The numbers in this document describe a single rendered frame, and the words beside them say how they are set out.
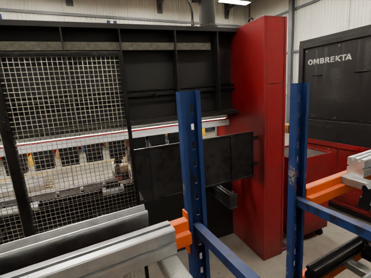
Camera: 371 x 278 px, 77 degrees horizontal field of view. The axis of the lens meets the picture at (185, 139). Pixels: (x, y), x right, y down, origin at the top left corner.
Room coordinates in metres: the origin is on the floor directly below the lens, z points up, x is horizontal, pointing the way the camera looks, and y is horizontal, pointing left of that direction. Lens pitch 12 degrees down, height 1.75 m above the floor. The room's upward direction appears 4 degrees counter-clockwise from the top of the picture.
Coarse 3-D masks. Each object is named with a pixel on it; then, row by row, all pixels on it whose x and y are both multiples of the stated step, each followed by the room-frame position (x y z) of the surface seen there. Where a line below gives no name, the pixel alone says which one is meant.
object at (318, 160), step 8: (288, 152) 2.52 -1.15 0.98; (312, 152) 2.45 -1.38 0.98; (320, 152) 2.43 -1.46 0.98; (328, 152) 2.36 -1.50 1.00; (288, 160) 2.28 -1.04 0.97; (312, 160) 2.27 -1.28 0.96; (320, 160) 2.31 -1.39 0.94; (328, 160) 2.35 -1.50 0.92; (312, 168) 2.27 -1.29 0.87; (320, 168) 2.31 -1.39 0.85; (328, 168) 2.36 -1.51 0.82; (296, 176) 2.19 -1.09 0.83; (312, 176) 2.27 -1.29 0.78; (320, 176) 2.31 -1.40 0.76; (328, 176) 2.36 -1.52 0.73; (312, 216) 2.28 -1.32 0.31; (304, 224) 2.24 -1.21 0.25; (312, 224) 2.28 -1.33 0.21; (320, 224) 2.33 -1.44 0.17; (304, 232) 2.24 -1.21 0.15; (320, 232) 2.36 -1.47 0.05
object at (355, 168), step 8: (368, 152) 0.86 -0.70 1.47; (352, 160) 0.81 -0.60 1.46; (360, 160) 0.80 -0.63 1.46; (368, 160) 0.78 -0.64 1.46; (352, 168) 0.81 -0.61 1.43; (360, 168) 0.79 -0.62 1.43; (368, 168) 0.79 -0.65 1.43; (360, 176) 0.78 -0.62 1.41; (368, 184) 0.58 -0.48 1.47; (368, 192) 0.57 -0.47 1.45; (360, 200) 0.58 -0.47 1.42; (368, 200) 0.57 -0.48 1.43; (368, 208) 0.57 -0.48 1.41
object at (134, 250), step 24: (120, 216) 0.48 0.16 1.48; (144, 216) 0.49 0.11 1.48; (24, 240) 0.41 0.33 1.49; (48, 240) 0.40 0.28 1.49; (72, 240) 0.42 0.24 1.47; (96, 240) 0.44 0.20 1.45; (120, 240) 0.43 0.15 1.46; (144, 240) 0.42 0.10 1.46; (168, 240) 0.44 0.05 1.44; (0, 264) 0.37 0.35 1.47; (24, 264) 0.39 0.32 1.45; (48, 264) 0.37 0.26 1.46; (72, 264) 0.37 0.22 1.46; (96, 264) 0.38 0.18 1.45; (120, 264) 0.40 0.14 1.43; (144, 264) 0.42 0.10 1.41
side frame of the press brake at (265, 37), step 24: (264, 24) 2.04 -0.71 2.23; (240, 48) 2.34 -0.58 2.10; (264, 48) 2.04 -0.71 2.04; (240, 72) 2.35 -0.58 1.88; (264, 72) 2.04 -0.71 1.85; (240, 96) 2.35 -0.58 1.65; (264, 96) 2.04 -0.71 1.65; (240, 120) 2.36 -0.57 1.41; (264, 120) 2.04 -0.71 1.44; (264, 144) 2.04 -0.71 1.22; (264, 168) 2.04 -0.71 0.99; (240, 192) 2.39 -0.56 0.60; (264, 192) 2.04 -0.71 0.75; (240, 216) 2.40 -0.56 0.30; (264, 216) 2.04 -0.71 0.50; (264, 240) 2.04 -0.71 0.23
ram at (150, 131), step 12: (216, 120) 2.50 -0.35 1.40; (228, 120) 2.55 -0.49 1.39; (120, 132) 2.13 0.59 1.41; (132, 132) 2.17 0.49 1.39; (144, 132) 2.21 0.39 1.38; (156, 132) 2.25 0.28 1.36; (168, 132) 2.30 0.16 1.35; (36, 144) 1.88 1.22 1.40; (48, 144) 1.91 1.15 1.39; (72, 144) 1.97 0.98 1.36; (84, 144) 2.01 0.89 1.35; (0, 156) 1.78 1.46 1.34
